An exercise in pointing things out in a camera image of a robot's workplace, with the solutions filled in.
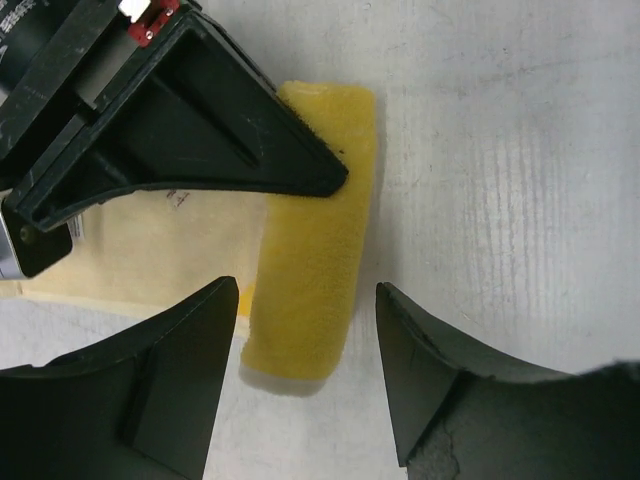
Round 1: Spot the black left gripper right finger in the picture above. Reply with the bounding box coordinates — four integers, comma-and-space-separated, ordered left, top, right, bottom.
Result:
376, 283, 639, 479

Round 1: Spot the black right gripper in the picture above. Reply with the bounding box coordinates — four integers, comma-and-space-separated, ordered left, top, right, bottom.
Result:
1, 1, 348, 279

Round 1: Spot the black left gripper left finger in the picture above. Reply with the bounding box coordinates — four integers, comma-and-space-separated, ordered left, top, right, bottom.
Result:
1, 277, 238, 479

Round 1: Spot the yellow cream towel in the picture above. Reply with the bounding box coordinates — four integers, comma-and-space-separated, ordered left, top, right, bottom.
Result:
1, 81, 377, 397

